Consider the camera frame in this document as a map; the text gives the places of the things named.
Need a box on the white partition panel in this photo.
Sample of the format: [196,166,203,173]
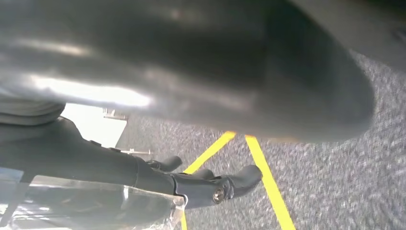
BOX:
[60,104,127,148]

